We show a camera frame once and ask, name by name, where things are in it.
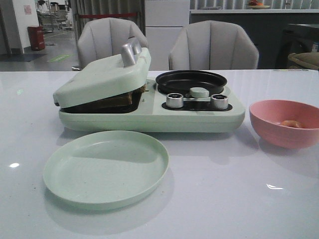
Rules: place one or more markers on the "orange shrimp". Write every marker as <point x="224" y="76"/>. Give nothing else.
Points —
<point x="292" y="123"/>

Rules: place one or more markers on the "mint green hinged lid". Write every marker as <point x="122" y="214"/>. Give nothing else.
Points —
<point x="103" y="78"/>

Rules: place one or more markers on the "red bin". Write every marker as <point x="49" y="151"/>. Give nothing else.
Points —
<point x="36" y="37"/>

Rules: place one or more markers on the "left beige upholstered chair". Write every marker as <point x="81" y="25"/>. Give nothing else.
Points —
<point x="104" y="38"/>

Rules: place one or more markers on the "beige cushion seat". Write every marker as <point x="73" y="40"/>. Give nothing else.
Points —
<point x="309" y="60"/>

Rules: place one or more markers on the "right beige upholstered chair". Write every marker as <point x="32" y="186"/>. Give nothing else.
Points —
<point x="213" y="45"/>

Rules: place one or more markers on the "right silver control knob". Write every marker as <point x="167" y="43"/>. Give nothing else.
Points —
<point x="219" y="102"/>

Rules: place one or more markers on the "black round frying pan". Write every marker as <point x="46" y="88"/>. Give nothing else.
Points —
<point x="181" y="81"/>

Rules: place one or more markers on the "silver control knob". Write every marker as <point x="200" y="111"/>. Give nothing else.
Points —
<point x="219" y="102"/>
<point x="174" y="100"/>

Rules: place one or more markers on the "mint green round plate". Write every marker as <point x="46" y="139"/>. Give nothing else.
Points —
<point x="106" y="170"/>

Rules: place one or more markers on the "bread slice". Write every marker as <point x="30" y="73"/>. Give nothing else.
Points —
<point x="121" y="100"/>
<point x="142" y="89"/>

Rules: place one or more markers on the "white cabinet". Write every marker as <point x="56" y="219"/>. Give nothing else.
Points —
<point x="164" y="19"/>

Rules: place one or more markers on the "fruit plate on counter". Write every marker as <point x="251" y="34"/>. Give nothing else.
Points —
<point x="255" y="4"/>

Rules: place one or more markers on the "red barrier belt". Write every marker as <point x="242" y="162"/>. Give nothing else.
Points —
<point x="99" y="16"/>

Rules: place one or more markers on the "left silver control knob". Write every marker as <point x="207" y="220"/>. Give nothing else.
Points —
<point x="174" y="100"/>

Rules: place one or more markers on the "beige upholstered chair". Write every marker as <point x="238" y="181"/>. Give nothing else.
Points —
<point x="213" y="45"/>
<point x="104" y="38"/>

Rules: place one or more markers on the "pink bowl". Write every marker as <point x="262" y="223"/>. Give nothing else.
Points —
<point x="266" y="116"/>

